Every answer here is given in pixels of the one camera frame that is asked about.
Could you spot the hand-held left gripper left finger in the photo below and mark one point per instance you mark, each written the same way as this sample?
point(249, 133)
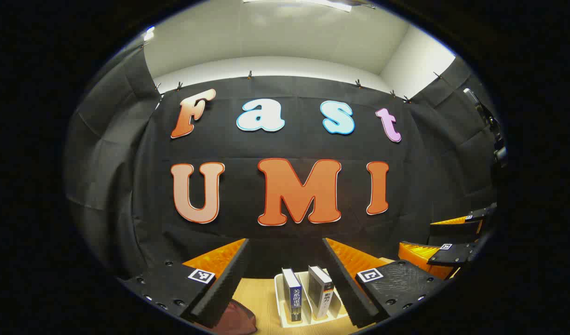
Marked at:
point(229, 284)

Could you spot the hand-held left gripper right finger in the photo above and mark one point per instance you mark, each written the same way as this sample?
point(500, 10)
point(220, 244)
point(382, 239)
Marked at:
point(345, 288)

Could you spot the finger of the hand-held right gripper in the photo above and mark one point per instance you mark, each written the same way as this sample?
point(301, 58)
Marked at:
point(452, 255)
point(454, 232)

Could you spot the white portrait cover book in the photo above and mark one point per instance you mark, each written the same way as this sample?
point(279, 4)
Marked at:
point(322, 298)

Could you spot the maroon schoolbag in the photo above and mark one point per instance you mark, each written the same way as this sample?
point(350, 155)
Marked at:
point(236, 318)

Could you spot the thick blue book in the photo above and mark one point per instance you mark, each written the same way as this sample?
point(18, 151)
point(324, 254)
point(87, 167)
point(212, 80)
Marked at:
point(294, 298)

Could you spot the white bookshelf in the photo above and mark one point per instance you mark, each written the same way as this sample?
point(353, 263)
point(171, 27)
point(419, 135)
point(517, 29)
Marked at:
point(280, 302)

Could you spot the row of small cloth clips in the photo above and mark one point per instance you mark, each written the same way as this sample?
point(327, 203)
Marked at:
point(250, 75)

